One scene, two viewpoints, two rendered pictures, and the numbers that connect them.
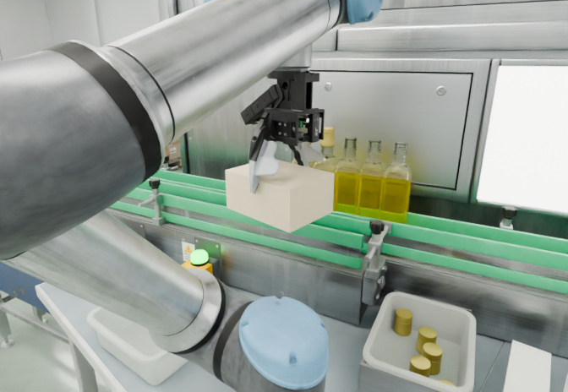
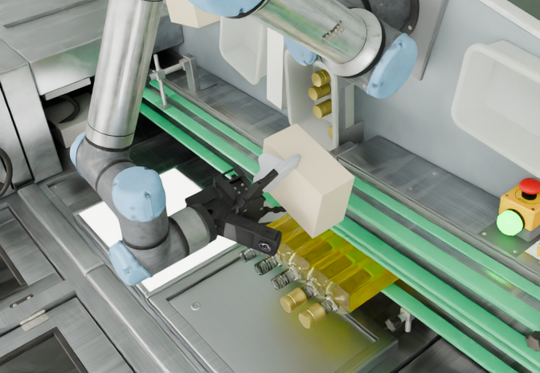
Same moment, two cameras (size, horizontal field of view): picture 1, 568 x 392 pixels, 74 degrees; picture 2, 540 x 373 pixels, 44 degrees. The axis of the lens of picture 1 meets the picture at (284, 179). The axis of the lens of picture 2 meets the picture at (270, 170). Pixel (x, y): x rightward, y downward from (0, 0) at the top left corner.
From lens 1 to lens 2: 1.14 m
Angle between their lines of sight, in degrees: 70
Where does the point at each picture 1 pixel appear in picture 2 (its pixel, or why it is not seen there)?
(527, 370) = (275, 82)
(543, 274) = (242, 147)
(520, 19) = (111, 313)
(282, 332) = not seen: hidden behind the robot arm
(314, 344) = not seen: hidden behind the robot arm
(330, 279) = (369, 164)
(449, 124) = (217, 283)
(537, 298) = (256, 135)
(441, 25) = (145, 345)
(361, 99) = (255, 349)
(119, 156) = not seen: outside the picture
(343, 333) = (386, 126)
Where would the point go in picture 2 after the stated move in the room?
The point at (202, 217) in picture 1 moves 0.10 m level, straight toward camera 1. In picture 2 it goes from (490, 275) to (464, 225)
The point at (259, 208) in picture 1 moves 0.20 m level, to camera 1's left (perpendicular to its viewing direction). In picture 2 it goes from (311, 151) to (386, 149)
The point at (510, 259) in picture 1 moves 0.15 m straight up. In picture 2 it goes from (250, 158) to (201, 182)
